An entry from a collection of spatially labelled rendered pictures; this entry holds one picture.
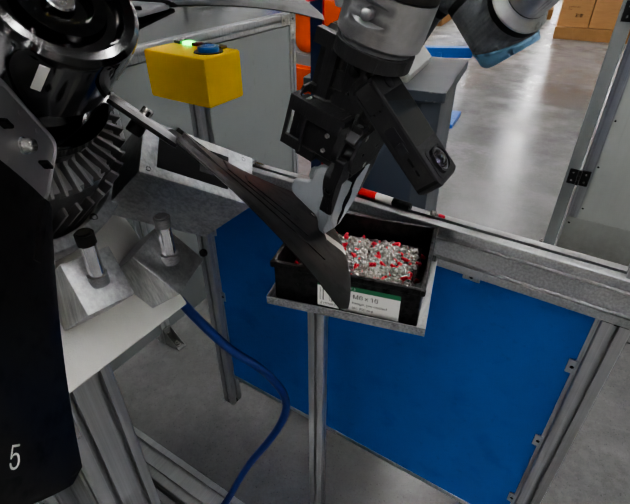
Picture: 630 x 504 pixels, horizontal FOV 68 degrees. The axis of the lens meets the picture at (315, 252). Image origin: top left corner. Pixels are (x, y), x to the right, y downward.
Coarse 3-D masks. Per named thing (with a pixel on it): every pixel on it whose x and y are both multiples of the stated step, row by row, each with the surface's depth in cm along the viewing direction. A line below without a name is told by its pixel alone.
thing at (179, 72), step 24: (168, 48) 91; (192, 48) 91; (168, 72) 90; (192, 72) 86; (216, 72) 87; (240, 72) 92; (168, 96) 93; (192, 96) 89; (216, 96) 89; (240, 96) 95
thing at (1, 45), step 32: (0, 0) 33; (32, 0) 34; (96, 0) 37; (128, 0) 39; (0, 32) 32; (32, 32) 34; (64, 32) 34; (96, 32) 36; (128, 32) 38; (0, 64) 34; (32, 64) 33; (64, 64) 34; (96, 64) 35; (32, 96) 36; (64, 96) 37; (96, 96) 39; (64, 128) 43; (96, 128) 45
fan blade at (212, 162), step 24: (192, 144) 43; (216, 168) 43; (240, 192) 43; (264, 192) 48; (288, 192) 60; (264, 216) 43; (288, 216) 48; (288, 240) 44; (312, 240) 49; (336, 240) 56; (312, 264) 45; (336, 264) 50; (336, 288) 46
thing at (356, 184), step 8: (312, 168) 53; (312, 176) 54; (352, 176) 49; (360, 176) 50; (352, 184) 49; (360, 184) 52; (352, 192) 51; (344, 200) 51; (352, 200) 52; (344, 208) 52
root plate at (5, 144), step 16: (0, 80) 34; (0, 96) 34; (16, 96) 36; (0, 112) 34; (16, 112) 36; (0, 128) 34; (16, 128) 36; (32, 128) 38; (0, 144) 34; (16, 144) 36; (48, 144) 40; (16, 160) 36; (32, 160) 38; (48, 160) 40; (32, 176) 38; (48, 176) 40; (48, 192) 40
